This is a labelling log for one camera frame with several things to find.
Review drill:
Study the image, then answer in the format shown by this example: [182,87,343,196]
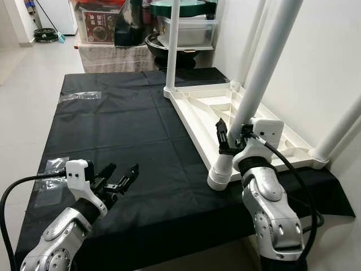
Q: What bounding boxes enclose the clear plastic bag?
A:
[59,90,102,102]

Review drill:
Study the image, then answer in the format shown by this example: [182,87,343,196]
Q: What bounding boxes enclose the black wok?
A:
[145,33,215,69]

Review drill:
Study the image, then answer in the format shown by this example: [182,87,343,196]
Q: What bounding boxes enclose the black plastic bag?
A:
[115,0,150,47]

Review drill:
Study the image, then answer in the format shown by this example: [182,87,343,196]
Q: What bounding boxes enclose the white plastic children table top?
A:
[164,82,331,170]

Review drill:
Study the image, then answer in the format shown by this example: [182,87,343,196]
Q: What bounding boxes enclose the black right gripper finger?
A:
[216,117,229,152]

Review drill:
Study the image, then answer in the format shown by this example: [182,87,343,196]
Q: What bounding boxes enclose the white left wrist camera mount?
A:
[65,159,108,218]

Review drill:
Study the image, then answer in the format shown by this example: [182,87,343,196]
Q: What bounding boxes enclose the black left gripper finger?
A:
[96,163,117,184]
[116,164,140,195]

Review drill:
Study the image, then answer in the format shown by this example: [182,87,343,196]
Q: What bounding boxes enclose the black coiled cable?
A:
[34,27,59,43]

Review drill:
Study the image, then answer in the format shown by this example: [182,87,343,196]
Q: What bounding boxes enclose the clear tape patch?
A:
[34,157,71,207]

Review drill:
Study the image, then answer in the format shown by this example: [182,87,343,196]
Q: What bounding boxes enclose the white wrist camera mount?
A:
[234,117,284,170]
[65,159,108,218]

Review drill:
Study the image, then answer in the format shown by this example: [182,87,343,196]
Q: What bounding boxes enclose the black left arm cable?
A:
[0,174,71,271]

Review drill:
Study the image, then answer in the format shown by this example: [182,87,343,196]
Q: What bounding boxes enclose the clear plastic storage box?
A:
[158,16,218,49]

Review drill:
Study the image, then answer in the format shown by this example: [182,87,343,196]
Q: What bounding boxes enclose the dark green round lid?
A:
[149,0,218,18]

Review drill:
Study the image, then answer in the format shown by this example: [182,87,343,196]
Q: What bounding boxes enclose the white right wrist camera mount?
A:
[234,117,284,170]

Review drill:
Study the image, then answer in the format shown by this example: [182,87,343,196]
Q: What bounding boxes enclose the white refrigerator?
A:
[34,0,78,36]

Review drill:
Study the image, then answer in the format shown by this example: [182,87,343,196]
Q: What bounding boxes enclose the teal head broom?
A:
[37,0,67,43]

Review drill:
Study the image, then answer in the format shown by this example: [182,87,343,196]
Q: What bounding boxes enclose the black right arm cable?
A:
[243,130,325,266]

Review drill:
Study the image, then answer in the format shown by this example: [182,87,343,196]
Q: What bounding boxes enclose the black tablecloth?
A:
[14,68,356,266]

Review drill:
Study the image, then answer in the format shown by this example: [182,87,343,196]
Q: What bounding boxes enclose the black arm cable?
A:
[243,130,325,266]
[0,174,71,271]

